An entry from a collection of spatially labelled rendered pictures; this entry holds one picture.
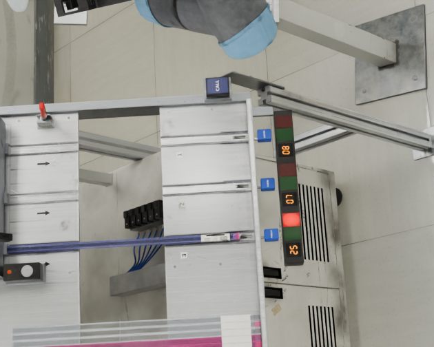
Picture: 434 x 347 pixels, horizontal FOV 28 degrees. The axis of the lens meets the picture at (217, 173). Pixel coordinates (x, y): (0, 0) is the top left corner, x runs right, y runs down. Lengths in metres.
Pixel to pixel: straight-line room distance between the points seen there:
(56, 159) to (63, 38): 2.20
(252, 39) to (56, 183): 0.92
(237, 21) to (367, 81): 1.60
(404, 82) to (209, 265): 0.98
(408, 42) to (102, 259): 1.06
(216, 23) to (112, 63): 2.64
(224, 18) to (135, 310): 1.35
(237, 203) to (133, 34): 1.86
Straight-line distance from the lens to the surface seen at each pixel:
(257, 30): 1.06
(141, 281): 2.19
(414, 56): 2.54
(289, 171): 1.87
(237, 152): 1.87
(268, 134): 1.87
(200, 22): 1.08
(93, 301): 2.44
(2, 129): 1.91
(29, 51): 4.06
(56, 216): 1.87
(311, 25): 2.30
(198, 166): 1.86
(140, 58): 3.52
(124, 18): 3.69
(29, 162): 1.92
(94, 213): 2.48
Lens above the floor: 1.99
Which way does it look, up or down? 41 degrees down
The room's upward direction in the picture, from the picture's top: 79 degrees counter-clockwise
